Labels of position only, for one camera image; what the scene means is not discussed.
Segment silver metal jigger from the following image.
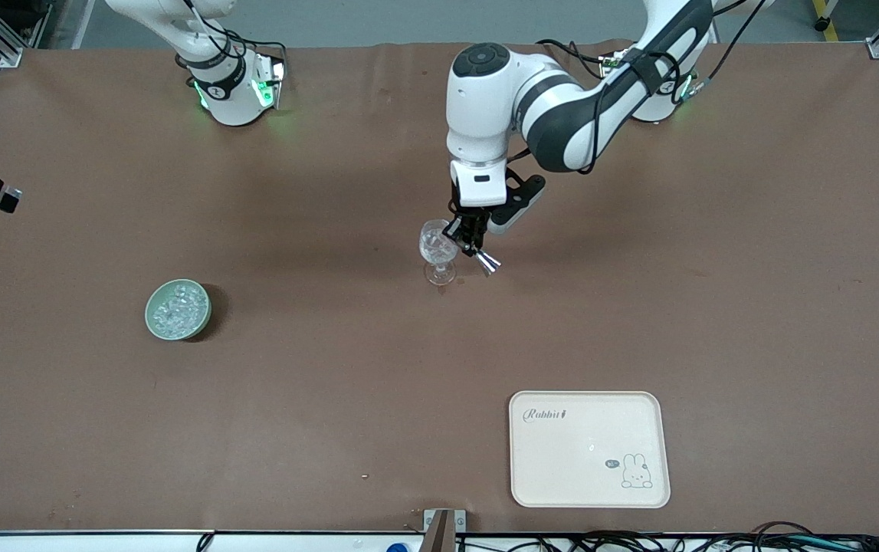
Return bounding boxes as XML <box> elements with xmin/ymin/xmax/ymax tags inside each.
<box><xmin>451</xmin><ymin>230</ymin><xmax>503</xmax><ymax>277</ymax></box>

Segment clear ice cubes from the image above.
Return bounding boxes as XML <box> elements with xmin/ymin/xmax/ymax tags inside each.
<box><xmin>154</xmin><ymin>284</ymin><xmax>206</xmax><ymax>336</ymax></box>

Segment metal arm base connector plate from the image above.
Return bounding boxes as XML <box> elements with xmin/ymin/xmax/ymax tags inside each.
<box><xmin>254</xmin><ymin>52</ymin><xmax>287</xmax><ymax>110</ymax></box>
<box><xmin>599</xmin><ymin>49</ymin><xmax>643</xmax><ymax>77</ymax></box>

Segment clear stemmed wine glass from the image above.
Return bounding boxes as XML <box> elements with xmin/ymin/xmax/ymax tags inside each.
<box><xmin>418</xmin><ymin>219</ymin><xmax>460</xmax><ymax>287</ymax></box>

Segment green ceramic bowl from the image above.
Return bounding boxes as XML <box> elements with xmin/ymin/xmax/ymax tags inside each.
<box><xmin>145</xmin><ymin>278</ymin><xmax>212</xmax><ymax>341</ymax></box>

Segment brown table cover mat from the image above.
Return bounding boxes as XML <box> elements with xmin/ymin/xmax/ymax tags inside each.
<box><xmin>0</xmin><ymin>40</ymin><xmax>879</xmax><ymax>535</ymax></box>

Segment cream rabbit print tray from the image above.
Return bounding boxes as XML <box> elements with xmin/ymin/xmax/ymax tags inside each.
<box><xmin>509</xmin><ymin>390</ymin><xmax>671</xmax><ymax>509</ymax></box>

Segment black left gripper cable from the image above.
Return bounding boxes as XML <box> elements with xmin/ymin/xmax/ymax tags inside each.
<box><xmin>577</xmin><ymin>0</ymin><xmax>766</xmax><ymax>176</ymax></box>

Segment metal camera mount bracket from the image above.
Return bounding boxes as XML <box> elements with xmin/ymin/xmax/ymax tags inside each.
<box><xmin>423</xmin><ymin>508</ymin><xmax>467</xmax><ymax>552</ymax></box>

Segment tangled black floor cables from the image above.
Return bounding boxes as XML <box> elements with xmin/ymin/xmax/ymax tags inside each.
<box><xmin>454</xmin><ymin>521</ymin><xmax>879</xmax><ymax>552</ymax></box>

